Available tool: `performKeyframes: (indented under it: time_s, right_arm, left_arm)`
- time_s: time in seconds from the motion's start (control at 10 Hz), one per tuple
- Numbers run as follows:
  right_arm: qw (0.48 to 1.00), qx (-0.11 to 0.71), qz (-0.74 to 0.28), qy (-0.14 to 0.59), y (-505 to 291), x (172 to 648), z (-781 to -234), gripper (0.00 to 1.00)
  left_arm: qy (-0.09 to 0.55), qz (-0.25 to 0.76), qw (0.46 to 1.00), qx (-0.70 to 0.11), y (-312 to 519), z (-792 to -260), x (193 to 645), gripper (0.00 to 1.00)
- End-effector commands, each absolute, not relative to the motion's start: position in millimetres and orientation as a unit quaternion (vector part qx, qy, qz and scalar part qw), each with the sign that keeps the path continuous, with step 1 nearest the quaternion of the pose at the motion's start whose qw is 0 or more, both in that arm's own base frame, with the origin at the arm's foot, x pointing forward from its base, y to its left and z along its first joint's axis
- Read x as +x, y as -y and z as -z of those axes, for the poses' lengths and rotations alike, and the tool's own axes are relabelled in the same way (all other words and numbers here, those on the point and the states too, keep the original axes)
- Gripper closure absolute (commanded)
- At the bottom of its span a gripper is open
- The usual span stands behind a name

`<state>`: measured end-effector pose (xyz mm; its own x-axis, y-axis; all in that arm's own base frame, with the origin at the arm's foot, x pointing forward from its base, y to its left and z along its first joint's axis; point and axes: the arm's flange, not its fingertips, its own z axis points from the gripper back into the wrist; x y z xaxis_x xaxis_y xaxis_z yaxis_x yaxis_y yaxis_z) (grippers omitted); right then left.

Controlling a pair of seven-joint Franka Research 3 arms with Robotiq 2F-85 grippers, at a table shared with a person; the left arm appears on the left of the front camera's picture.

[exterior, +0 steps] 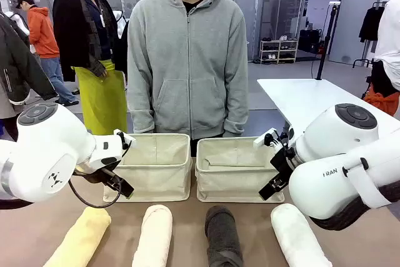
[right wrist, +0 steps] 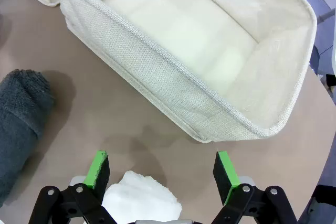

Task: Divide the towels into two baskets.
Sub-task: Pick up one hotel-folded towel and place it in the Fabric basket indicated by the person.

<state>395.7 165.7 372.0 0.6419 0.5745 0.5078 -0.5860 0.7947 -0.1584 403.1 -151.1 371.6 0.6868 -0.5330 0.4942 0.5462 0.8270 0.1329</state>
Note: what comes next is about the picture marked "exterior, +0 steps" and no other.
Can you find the person in orange hoodie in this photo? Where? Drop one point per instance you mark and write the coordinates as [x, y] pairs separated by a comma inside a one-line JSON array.
[[43, 35]]

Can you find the person in black clothes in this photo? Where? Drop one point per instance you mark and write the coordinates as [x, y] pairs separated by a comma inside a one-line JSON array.
[[120, 45]]

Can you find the white towel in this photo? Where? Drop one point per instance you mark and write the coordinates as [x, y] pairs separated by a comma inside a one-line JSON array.
[[295, 235]]

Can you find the person's right forearm grey sleeve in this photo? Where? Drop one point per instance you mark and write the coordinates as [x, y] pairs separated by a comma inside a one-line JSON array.
[[140, 113]]

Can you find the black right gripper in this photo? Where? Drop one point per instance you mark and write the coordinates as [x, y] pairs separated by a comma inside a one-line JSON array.
[[282, 162]]

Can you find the person in white top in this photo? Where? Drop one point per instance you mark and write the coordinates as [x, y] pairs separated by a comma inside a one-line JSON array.
[[387, 45]]

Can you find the black shoes pair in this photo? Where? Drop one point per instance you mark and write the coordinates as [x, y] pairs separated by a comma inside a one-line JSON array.
[[266, 39]]

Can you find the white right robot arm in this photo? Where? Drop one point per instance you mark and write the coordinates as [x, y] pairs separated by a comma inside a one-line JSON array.
[[328, 142]]

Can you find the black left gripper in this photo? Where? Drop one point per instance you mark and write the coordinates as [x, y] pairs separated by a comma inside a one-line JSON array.
[[109, 175]]

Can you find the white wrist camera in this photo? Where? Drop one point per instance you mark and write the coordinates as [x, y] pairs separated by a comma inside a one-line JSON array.
[[262, 139], [127, 139]]

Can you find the person in grey hoodie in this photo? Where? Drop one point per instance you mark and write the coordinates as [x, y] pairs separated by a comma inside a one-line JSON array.
[[187, 60]]

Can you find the beige fabric basket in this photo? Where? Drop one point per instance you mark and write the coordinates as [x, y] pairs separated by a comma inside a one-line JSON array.
[[156, 170], [231, 173]]

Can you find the black clothes rack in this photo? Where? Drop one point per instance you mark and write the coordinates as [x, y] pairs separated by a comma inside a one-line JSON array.
[[362, 60]]

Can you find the white table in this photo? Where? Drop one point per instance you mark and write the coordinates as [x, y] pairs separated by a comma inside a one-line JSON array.
[[303, 98]]

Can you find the black tripod pole with device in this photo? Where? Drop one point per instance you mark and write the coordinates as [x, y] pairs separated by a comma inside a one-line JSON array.
[[326, 42]]

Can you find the person with yellow apron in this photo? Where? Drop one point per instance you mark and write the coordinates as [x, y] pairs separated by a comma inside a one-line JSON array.
[[100, 101]]

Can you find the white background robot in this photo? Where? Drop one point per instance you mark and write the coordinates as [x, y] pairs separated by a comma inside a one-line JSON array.
[[119, 17]]

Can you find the dark grey towel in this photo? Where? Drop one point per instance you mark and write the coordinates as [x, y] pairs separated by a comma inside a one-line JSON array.
[[222, 235]]

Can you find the yellow towel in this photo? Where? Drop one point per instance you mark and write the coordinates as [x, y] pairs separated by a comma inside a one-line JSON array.
[[82, 235]]

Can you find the wooden shoe rack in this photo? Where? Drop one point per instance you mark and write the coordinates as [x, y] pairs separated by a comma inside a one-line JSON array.
[[278, 51]]

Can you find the black hanging jacket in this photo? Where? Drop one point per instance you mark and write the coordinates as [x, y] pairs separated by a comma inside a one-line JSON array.
[[371, 24]]

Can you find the person's left forearm grey sleeve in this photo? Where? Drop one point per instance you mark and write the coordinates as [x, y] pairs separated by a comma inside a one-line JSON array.
[[237, 113]]

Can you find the cream towel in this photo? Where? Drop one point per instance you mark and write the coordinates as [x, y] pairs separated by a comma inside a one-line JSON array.
[[154, 235]]

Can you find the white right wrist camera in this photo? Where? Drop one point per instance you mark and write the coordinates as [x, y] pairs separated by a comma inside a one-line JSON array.
[[262, 139]]

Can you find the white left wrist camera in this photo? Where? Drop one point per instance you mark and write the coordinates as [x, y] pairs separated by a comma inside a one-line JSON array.
[[127, 139]]

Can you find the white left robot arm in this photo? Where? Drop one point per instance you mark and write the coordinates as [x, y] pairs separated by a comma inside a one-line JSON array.
[[47, 142]]

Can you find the person in dark green jacket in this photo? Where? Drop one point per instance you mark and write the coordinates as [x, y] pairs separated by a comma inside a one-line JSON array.
[[15, 67]]

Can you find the white sneakers pair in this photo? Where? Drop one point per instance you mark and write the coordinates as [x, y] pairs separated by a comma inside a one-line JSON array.
[[283, 38]]

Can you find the black case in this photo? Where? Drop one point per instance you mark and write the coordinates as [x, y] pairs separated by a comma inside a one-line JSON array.
[[309, 40]]

